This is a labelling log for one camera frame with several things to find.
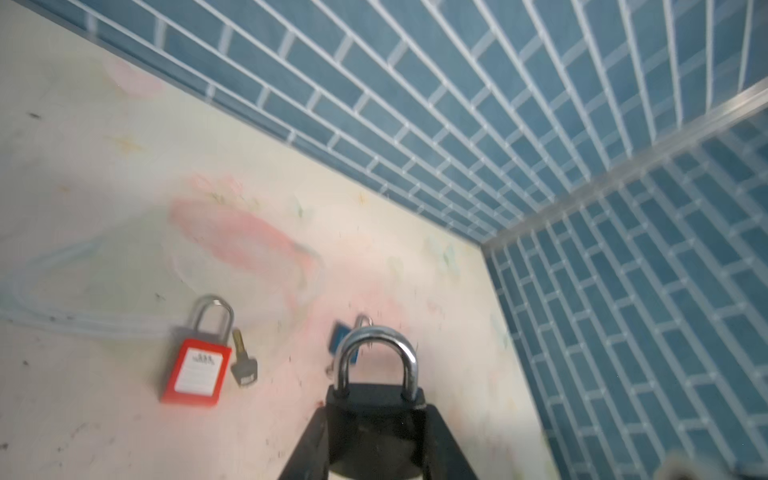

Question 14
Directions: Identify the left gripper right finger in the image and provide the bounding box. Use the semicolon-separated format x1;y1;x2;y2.
422;405;478;480

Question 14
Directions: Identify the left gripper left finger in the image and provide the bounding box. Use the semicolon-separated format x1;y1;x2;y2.
278;407;329;480

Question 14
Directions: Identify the black padlock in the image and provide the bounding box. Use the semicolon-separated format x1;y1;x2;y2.
326;326;426;479

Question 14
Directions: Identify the blue padlock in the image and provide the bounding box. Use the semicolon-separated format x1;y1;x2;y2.
325;313;374;379

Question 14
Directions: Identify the red padlock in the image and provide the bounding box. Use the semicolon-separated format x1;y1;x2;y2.
159;294;235;407

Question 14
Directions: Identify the silver loose key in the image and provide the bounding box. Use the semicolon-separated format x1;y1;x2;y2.
230;328;258;387

